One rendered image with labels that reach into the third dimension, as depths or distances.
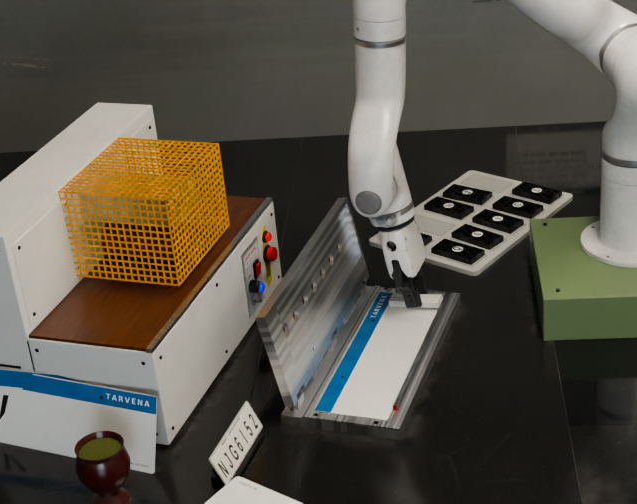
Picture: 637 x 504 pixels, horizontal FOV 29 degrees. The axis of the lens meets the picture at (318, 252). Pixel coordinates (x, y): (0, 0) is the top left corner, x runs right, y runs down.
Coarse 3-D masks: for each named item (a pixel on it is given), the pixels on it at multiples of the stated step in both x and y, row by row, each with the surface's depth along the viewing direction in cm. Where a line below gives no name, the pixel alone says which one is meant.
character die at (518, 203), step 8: (504, 200) 273; (512, 200) 273; (520, 200) 273; (496, 208) 272; (504, 208) 270; (512, 208) 269; (520, 208) 269; (528, 208) 269; (536, 208) 268; (528, 216) 267
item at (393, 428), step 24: (360, 312) 237; (456, 312) 238; (336, 336) 228; (432, 336) 227; (336, 360) 223; (432, 360) 222; (312, 384) 218; (288, 408) 212; (312, 408) 211; (408, 408) 209; (360, 432) 207; (384, 432) 205
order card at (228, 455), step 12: (240, 420) 204; (252, 420) 207; (228, 432) 201; (240, 432) 203; (252, 432) 206; (228, 444) 200; (240, 444) 202; (216, 456) 196; (228, 456) 199; (240, 456) 202; (216, 468) 195; (228, 468) 198; (228, 480) 197
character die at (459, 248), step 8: (448, 240) 259; (432, 248) 257; (440, 248) 257; (448, 248) 256; (456, 248) 256; (464, 248) 256; (472, 248) 255; (448, 256) 255; (456, 256) 253; (464, 256) 253; (472, 256) 252; (480, 256) 254
